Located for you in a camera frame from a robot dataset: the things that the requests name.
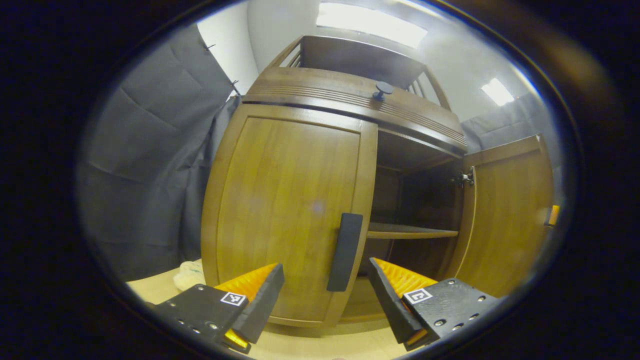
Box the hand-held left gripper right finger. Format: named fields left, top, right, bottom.
left=367, top=257, right=501, bottom=351

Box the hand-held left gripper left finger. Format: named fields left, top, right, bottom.
left=146, top=262, right=286, bottom=355

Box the wooden shoe cabinet door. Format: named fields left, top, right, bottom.
left=201, top=104, right=378, bottom=328
left=445, top=134, right=556, bottom=298

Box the black door handle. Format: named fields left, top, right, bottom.
left=327, top=213, right=364, bottom=292

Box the wooden double-door shoe cabinet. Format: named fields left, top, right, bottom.
left=240, top=35, right=469, bottom=326

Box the cream crumpled cloth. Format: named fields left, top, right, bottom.
left=173, top=259, right=207, bottom=292

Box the wooden inner shelf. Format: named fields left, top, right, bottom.
left=367, top=222, right=459, bottom=240

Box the small ceiling light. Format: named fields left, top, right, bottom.
left=481, top=77, right=516, bottom=107

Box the black backdrop cloth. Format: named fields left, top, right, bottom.
left=77, top=22, right=563, bottom=282

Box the black round knob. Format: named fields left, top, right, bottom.
left=372, top=81, right=395, bottom=103

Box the large rectangular ceiling light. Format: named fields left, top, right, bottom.
left=316, top=2, right=428, bottom=49

